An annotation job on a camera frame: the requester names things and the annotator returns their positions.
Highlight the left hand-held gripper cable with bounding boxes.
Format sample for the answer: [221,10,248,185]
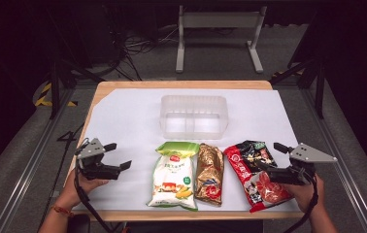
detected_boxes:
[73,166,116,233]

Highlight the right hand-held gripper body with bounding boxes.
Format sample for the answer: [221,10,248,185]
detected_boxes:
[268,143,338,186]

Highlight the right hand-held gripper cable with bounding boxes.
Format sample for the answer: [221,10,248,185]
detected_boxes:
[283,174,319,233]

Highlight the gold foil snack bag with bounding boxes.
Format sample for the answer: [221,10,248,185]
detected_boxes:
[193,143,225,207]

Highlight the hand-held gripper cable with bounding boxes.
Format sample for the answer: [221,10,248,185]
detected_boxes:
[283,174,319,233]
[73,166,116,233]

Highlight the yellow and black hazard tape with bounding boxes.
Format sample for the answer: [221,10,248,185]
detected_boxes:
[34,82,78,108]

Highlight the white and green snack bag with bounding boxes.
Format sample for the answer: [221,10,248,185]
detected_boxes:
[146,141,201,213]

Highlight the person's right hand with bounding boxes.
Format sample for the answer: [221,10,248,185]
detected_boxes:
[289,174,326,215]

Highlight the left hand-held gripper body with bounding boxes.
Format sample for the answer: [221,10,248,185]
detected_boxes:
[75,138,121,181]

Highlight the red and black food packet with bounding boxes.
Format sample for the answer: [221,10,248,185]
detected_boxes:
[222,140,294,214]

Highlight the black metal stand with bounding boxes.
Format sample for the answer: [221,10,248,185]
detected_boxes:
[269,48,327,119]
[46,6,106,120]

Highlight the aluminium floor rail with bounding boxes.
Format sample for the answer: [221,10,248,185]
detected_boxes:
[301,87,367,233]
[0,87,77,233]

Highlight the person's left hand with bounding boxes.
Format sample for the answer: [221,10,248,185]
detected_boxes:
[54,169,110,214]

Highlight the white paper table sheet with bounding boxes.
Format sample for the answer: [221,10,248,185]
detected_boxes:
[72,87,304,214]

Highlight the thin black floor cable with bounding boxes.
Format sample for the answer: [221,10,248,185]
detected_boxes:
[37,122,86,229]

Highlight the bundle of floor cables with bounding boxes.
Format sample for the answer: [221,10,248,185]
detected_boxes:
[105,23,180,82]

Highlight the clear plastic container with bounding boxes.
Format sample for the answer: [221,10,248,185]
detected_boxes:
[158,94,230,141]

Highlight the white metal stand frame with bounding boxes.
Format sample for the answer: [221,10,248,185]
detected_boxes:
[175,4,268,74]

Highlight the red string bracelet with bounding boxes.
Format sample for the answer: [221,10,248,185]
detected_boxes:
[50,205,75,218]

